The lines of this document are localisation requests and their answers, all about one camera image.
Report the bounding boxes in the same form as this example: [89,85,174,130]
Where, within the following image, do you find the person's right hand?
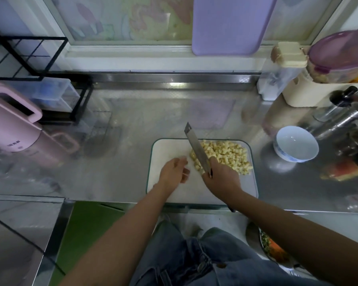
[202,157,245,205]

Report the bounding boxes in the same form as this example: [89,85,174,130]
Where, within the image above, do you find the person's left hand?
[157,156,192,195]

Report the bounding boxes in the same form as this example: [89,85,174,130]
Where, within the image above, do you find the pile of diced potato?
[190,140,254,176]

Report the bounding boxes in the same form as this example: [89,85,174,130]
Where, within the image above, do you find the steel cleaver knife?
[184,122,214,179]

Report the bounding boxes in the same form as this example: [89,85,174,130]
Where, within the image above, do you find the white bowl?
[273,126,320,164]

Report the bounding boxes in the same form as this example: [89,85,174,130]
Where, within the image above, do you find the person's right forearm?
[233,192,358,286]

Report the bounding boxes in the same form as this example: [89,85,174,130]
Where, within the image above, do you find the person's left forearm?
[60,186,171,286]

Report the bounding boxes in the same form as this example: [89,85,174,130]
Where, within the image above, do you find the metal bowl with scraps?
[246,222,314,278]

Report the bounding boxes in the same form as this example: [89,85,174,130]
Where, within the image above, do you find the person's blue jeans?
[128,220,332,286]

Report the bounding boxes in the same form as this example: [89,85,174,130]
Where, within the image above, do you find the white cutting board green rim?
[146,137,260,206]

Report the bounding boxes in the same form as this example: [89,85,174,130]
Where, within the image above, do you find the green mat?
[48,201,127,286]

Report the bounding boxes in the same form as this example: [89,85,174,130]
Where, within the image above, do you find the black metal rack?
[0,21,93,124]

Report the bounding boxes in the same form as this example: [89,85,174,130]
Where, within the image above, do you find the cream plastic canister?
[282,71,358,108]

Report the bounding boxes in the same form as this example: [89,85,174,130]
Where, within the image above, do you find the clear container cream lid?
[257,41,308,102]

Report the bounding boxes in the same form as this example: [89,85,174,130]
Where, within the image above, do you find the glass bottle black cap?
[313,85,358,123]

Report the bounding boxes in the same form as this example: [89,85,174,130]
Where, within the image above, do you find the clear plastic storage box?
[6,77,80,113]

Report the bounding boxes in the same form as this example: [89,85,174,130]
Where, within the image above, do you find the purple plastic cutting board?
[191,0,279,56]

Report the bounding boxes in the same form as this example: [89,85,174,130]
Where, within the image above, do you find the steel bin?
[0,194,75,286]

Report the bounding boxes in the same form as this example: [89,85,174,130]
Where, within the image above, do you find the purple lid food container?
[306,29,358,85]

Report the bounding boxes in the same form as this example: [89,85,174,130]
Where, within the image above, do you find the pink kettle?
[0,83,81,167]

